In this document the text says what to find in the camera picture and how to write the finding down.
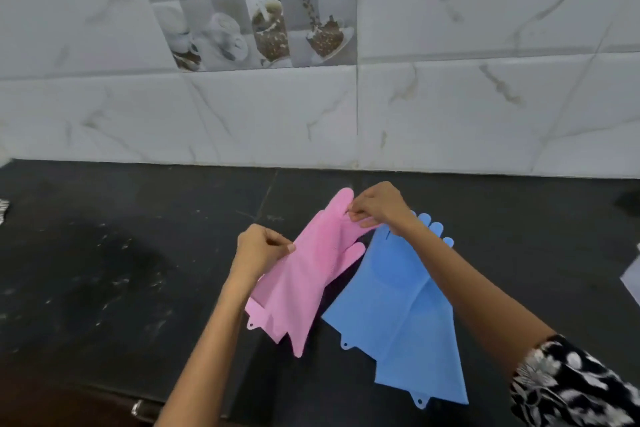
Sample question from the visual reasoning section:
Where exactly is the person's right hand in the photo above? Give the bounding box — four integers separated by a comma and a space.
347, 181, 416, 238

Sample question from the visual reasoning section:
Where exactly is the person's left hand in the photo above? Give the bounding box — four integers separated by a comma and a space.
227, 224, 297, 292

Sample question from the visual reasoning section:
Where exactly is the clear plastic box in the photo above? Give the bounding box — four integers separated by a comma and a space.
619, 241, 640, 308

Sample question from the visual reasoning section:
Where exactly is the person's right forearm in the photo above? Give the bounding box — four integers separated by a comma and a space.
399, 221, 557, 378

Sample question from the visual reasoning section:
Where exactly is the person's left forearm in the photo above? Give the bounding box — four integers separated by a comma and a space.
155, 279, 253, 427

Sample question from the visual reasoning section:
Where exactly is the black white patterned sleeve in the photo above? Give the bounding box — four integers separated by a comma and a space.
509, 335, 640, 427

